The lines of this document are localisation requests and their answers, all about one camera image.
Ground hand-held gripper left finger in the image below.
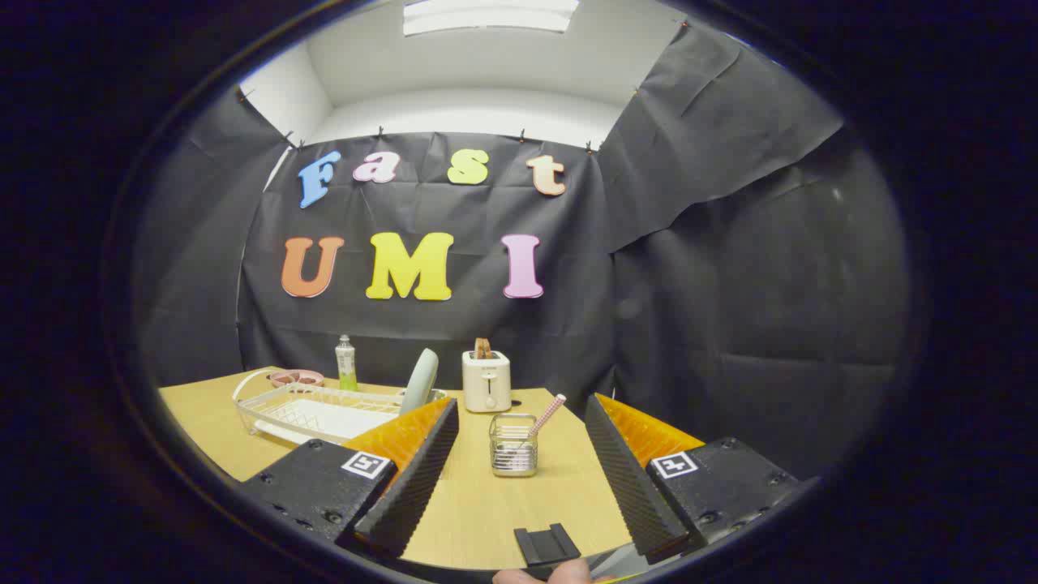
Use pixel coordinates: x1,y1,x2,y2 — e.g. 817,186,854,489
242,396,461,560

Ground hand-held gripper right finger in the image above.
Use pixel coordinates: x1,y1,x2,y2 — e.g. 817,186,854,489
584,393,802,566

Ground light green plate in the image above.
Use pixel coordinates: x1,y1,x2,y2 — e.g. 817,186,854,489
400,349,440,416

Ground pink checked handle spoon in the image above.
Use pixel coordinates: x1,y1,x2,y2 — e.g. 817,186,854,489
525,394,568,444

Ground small wire basket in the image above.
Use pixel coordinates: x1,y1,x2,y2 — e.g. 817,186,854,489
489,414,539,478

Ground white wire dish rack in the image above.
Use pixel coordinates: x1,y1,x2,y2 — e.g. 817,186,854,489
233,369,448,446

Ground small black holder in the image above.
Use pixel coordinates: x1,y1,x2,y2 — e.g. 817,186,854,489
514,523,581,567

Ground white toaster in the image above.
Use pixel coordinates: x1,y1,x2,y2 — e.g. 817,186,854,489
461,350,513,414

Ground clear bottle with green liquid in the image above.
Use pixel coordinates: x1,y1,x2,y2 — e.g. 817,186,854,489
336,334,358,393

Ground black backdrop cloth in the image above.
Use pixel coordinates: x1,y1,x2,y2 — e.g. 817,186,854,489
134,20,913,479

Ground ceiling light panel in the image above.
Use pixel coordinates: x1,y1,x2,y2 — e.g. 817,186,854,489
403,0,581,37

